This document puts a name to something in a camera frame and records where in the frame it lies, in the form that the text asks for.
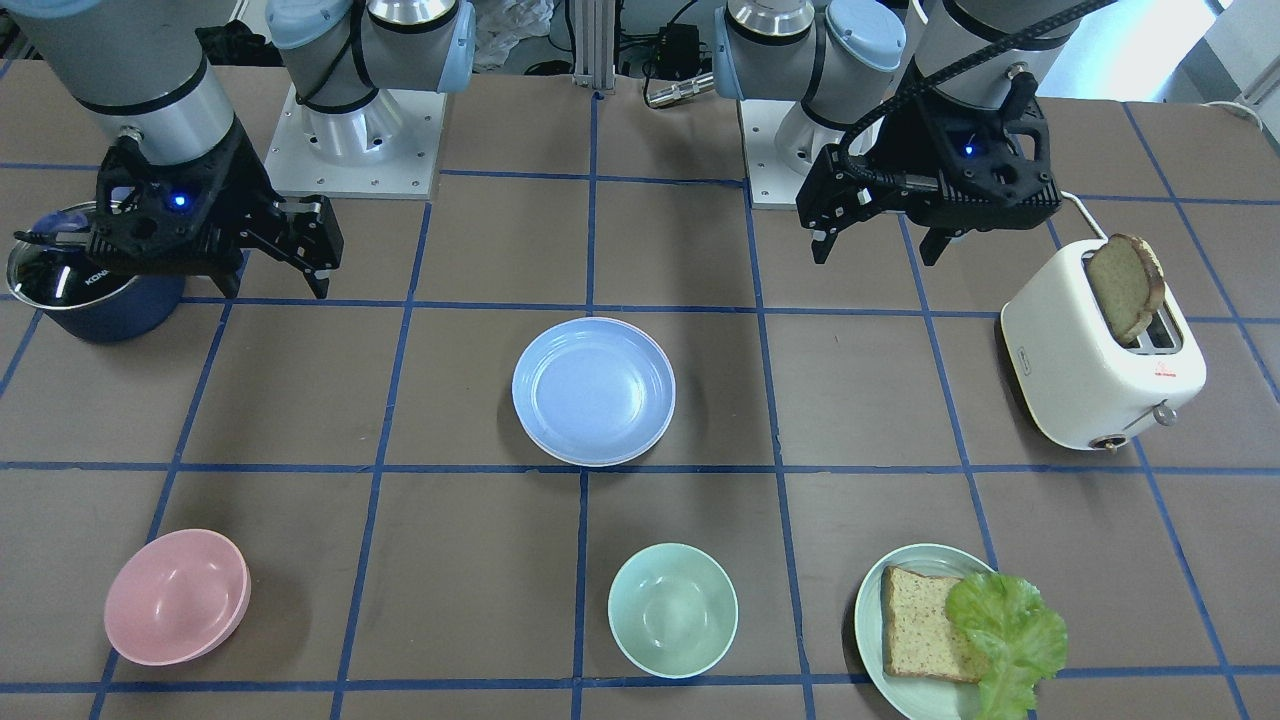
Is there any green lettuce leaf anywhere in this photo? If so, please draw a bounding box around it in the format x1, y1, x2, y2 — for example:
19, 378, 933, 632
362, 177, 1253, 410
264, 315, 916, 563
945, 571, 1069, 719

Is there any bread slice on plate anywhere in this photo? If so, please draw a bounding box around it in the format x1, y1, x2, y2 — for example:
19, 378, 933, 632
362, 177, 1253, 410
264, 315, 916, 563
881, 565, 989, 684

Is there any pink bowl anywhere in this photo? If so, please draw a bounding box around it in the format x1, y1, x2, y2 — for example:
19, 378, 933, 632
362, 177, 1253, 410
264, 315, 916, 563
102, 528, 252, 667

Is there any green plate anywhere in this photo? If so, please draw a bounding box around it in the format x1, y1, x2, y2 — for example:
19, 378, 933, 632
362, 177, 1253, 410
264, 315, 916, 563
852, 543, 991, 719

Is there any blue saucepan with lid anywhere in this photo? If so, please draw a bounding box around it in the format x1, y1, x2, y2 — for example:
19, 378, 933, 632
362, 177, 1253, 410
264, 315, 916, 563
6, 201, 186, 343

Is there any aluminium frame post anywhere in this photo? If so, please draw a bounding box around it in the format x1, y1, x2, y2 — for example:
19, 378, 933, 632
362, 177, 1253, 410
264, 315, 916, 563
564, 1, 618, 96

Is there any white toaster cable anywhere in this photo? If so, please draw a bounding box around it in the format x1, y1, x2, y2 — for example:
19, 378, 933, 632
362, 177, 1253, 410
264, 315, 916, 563
1060, 190, 1111, 241

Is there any cream toaster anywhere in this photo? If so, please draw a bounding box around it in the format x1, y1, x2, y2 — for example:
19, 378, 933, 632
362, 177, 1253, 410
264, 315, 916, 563
998, 238, 1207, 451

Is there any green bowl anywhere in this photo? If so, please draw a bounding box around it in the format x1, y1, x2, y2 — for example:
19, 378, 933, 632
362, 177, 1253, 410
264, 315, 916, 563
607, 543, 739, 680

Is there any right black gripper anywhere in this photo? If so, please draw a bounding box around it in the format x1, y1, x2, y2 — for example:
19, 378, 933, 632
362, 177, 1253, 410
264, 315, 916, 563
87, 120, 344, 299

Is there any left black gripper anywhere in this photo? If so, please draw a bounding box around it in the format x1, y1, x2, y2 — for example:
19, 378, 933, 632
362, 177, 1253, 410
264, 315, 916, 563
796, 76, 1062, 266

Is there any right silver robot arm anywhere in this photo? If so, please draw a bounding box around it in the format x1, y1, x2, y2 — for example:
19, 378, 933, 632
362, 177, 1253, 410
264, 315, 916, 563
3, 1, 476, 299

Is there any blue plate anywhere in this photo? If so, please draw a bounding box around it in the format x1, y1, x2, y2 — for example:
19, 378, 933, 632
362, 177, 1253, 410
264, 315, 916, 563
511, 316, 677, 468

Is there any bread slice in toaster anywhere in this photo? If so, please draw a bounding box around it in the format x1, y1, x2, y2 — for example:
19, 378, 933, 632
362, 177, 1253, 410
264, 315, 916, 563
1084, 233, 1167, 346

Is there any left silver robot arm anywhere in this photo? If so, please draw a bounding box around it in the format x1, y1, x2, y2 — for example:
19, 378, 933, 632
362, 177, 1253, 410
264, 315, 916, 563
713, 1, 1102, 265

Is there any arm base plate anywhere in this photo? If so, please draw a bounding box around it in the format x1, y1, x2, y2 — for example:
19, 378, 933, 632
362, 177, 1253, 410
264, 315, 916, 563
739, 99, 844, 211
264, 90, 449, 201

